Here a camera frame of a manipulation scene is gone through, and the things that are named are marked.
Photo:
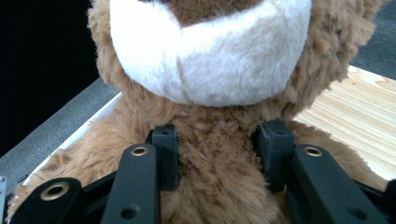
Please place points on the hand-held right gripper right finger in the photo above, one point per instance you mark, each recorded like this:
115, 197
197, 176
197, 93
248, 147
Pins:
317, 186

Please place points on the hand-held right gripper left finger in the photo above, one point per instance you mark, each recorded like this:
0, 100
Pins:
140, 183

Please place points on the brown teddy bear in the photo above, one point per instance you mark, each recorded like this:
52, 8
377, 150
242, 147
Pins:
218, 93

